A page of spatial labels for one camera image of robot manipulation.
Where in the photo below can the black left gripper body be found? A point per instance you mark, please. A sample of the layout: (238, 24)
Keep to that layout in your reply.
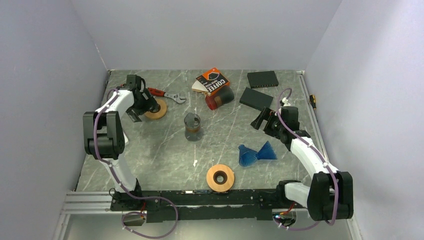
(143, 106)

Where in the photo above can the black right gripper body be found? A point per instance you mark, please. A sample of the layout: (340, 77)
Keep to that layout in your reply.
(276, 128)

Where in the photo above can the wooden dripper ring holder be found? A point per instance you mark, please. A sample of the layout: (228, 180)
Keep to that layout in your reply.
(159, 112)

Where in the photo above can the red and black cup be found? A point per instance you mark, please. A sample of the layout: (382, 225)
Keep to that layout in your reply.
(223, 96)

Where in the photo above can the blue ribbed dripper cone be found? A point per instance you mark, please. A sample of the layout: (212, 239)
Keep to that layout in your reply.
(266, 152)
(247, 156)

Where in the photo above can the paper coffee filters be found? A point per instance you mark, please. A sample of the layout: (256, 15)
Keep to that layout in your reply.
(200, 88)

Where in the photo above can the orange coffee filter box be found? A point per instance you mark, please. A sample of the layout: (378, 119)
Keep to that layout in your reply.
(213, 80)

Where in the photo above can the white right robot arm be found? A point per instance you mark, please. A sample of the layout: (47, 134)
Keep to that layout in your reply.
(330, 194)

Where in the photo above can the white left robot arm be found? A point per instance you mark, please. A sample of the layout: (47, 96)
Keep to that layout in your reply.
(104, 137)

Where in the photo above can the black rectangular box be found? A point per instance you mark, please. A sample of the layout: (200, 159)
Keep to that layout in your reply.
(262, 79)
(255, 99)

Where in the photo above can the yellow black screwdriver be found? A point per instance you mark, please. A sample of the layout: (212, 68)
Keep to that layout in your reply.
(312, 100)

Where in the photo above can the glass carafe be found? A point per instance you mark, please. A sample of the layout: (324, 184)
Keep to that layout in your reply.
(192, 124)

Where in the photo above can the red handled adjustable wrench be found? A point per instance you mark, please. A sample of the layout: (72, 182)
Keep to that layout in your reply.
(177, 97)

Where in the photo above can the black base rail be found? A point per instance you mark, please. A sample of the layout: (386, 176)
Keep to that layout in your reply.
(168, 205)

